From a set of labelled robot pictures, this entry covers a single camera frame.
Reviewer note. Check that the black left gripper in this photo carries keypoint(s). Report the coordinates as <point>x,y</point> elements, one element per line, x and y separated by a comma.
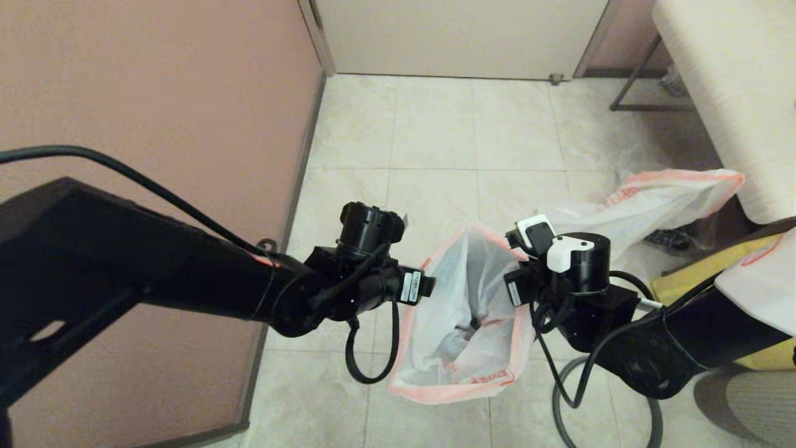
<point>385,289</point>

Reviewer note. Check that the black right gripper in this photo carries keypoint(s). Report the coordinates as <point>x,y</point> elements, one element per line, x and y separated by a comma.
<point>535,289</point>

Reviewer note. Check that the white plastic bag liner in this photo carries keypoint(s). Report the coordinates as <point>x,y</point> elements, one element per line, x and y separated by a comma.
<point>460,280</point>

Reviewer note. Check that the white bag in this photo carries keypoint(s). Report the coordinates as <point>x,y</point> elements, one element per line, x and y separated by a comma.
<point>653,205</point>

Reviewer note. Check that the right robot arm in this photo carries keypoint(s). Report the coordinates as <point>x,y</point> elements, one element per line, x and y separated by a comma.
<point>715,336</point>

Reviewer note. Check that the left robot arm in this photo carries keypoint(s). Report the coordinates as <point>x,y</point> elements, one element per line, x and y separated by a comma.
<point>124,267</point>

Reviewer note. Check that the clear bag with dark contents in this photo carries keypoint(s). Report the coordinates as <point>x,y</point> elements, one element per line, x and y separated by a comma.
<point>671,239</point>

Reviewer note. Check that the yellow fabric bag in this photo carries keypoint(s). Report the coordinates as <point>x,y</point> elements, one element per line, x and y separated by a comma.
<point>690,280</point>

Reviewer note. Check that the dark grey baseboard strip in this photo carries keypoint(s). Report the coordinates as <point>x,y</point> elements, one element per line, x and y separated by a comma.
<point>292,205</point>

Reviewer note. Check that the small clear plastic wrapper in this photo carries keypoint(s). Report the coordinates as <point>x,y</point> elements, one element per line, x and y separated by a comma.
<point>673,81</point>

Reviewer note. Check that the grey ribbed round pad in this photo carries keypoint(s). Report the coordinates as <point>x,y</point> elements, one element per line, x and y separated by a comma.
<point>758,410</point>

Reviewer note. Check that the white door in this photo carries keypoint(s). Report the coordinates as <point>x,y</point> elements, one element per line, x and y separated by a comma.
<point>460,37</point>

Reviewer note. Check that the dark metal table frame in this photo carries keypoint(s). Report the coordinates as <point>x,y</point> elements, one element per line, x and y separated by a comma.
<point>652,107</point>

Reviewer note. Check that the grey door frame post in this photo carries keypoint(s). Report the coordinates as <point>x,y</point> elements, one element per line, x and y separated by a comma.
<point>317,37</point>
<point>597,37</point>

